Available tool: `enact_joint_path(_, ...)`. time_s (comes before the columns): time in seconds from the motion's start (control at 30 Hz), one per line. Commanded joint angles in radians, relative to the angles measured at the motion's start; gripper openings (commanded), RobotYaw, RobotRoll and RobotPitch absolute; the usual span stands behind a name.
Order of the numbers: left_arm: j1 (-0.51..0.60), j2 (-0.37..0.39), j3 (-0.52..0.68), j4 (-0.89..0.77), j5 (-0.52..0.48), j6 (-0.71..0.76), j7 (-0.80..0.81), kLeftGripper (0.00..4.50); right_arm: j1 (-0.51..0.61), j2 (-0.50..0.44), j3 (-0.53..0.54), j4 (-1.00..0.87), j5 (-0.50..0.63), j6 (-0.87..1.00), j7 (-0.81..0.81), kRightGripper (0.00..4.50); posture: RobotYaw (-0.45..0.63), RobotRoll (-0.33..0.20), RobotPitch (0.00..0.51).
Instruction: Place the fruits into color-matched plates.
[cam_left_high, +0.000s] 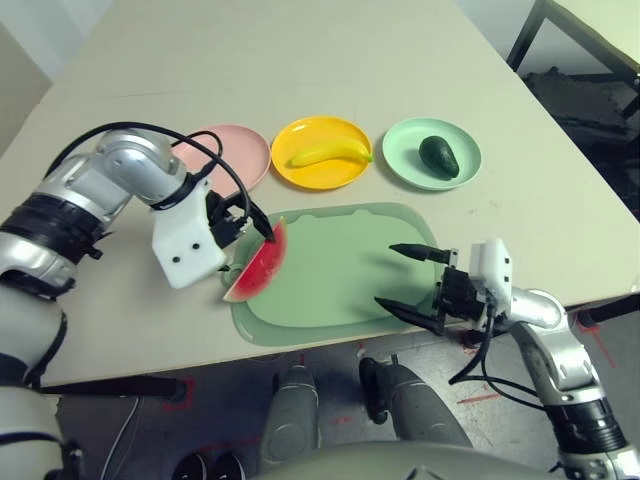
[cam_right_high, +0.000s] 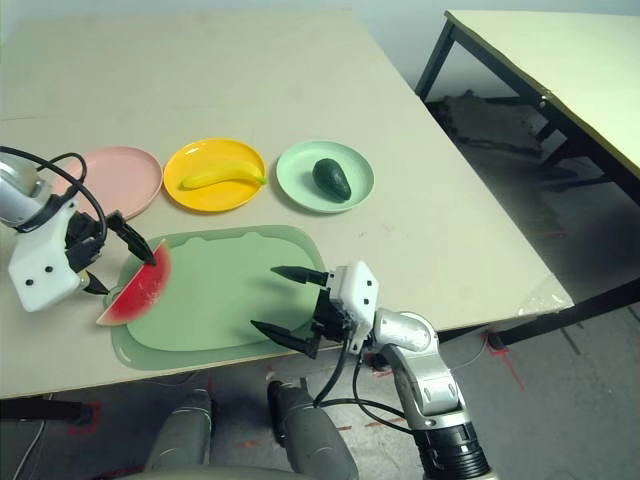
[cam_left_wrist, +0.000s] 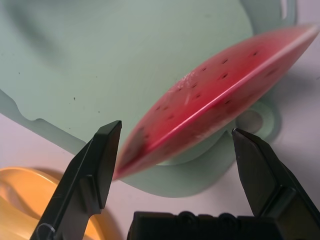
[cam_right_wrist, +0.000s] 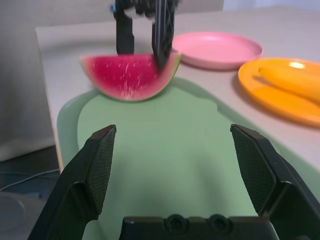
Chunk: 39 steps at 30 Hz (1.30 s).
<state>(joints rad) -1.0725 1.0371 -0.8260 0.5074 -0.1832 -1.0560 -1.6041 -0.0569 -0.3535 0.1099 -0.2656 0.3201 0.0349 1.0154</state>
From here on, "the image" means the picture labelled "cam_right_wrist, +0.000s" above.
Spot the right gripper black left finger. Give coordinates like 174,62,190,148
27,124,117,240

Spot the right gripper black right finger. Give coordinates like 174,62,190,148
229,124,320,240

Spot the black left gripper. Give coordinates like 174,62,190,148
109,0,181,71

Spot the red watermelon slice toy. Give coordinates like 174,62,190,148
80,51,183,102

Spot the yellow toy banana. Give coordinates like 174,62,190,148
258,65,320,106

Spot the pink plastic plate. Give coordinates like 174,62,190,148
172,31,264,71

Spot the yellow plastic plate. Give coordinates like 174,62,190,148
237,57,320,129

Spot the green cutting board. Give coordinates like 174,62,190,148
56,77,320,240

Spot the thin white floor cable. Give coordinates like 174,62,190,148
0,169,61,189

